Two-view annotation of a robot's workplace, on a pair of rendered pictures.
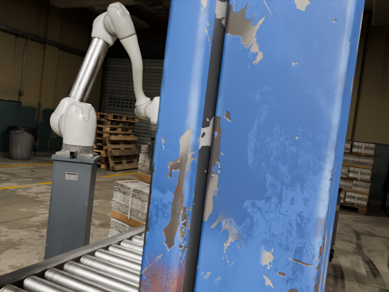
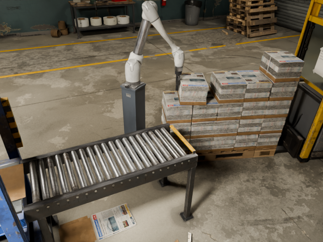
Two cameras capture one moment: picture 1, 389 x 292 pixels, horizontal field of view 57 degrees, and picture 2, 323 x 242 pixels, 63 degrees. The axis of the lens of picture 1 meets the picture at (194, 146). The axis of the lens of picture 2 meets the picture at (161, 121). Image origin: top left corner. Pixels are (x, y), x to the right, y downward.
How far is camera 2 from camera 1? 1.65 m
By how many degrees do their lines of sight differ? 47
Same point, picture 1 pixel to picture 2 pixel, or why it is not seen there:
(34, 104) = not seen: outside the picture
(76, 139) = (128, 79)
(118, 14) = (145, 10)
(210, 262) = not seen: outside the picture
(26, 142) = (195, 13)
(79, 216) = (133, 112)
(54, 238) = (126, 118)
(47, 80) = not seen: outside the picture
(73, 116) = (126, 68)
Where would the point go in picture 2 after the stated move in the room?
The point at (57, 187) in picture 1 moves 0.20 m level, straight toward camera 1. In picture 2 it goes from (124, 98) to (116, 107)
